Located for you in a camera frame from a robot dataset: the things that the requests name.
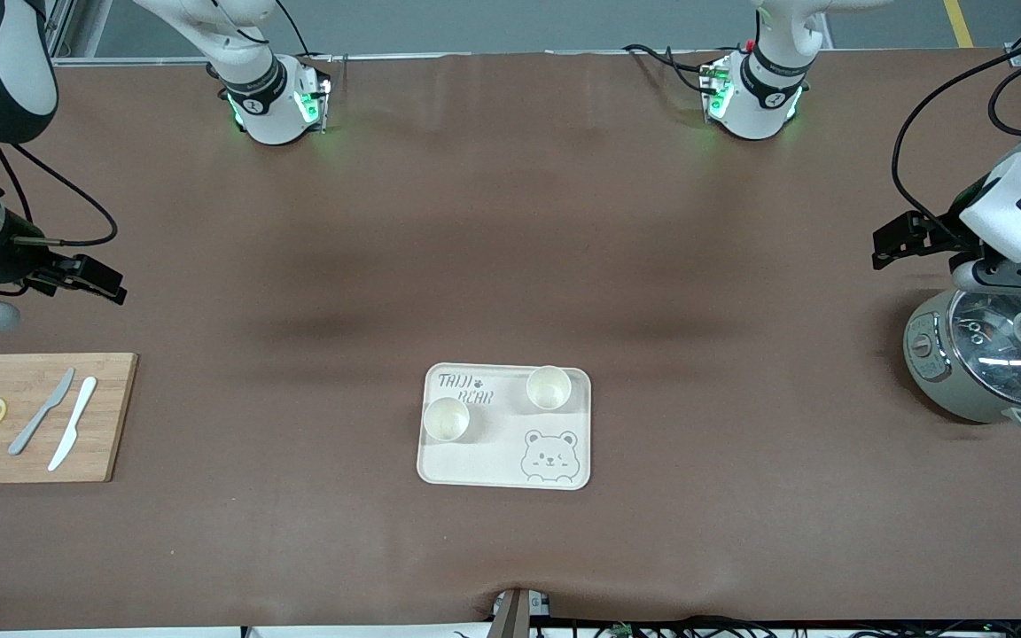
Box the white plastic cup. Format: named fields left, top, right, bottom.
left=526, top=365, right=573, bottom=412
left=422, top=397, right=472, bottom=443

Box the white bear print tray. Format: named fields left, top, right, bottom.
left=416, top=362, right=593, bottom=491

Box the glass pot lid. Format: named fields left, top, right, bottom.
left=949, top=285, right=1021, bottom=410

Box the wooden cutting board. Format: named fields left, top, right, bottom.
left=0, top=353, right=139, bottom=485

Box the grey electric cooking pot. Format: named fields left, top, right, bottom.
left=903, top=288, right=1021, bottom=433

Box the white plastic knife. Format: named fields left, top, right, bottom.
left=47, top=376, right=98, bottom=472

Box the grey plastic knife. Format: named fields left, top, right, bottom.
left=7, top=367, right=76, bottom=456

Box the brown table cover sheet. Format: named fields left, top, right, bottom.
left=0, top=49, right=1021, bottom=632

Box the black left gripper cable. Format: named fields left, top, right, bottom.
left=891, top=44, right=1021, bottom=240

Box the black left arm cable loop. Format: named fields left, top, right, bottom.
left=986, top=66, right=1021, bottom=138

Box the aluminium frame rail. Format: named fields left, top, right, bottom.
left=41, top=0, right=210, bottom=66

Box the black left base cable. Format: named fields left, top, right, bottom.
left=622, top=43, right=726, bottom=95

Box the black base cable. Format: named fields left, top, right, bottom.
left=274, top=0, right=313, bottom=59
left=622, top=43, right=726, bottom=95

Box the black right base cable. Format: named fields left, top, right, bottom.
left=274, top=0, right=313, bottom=59

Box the metal table edge bracket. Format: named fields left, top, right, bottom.
left=491, top=587, right=552, bottom=638

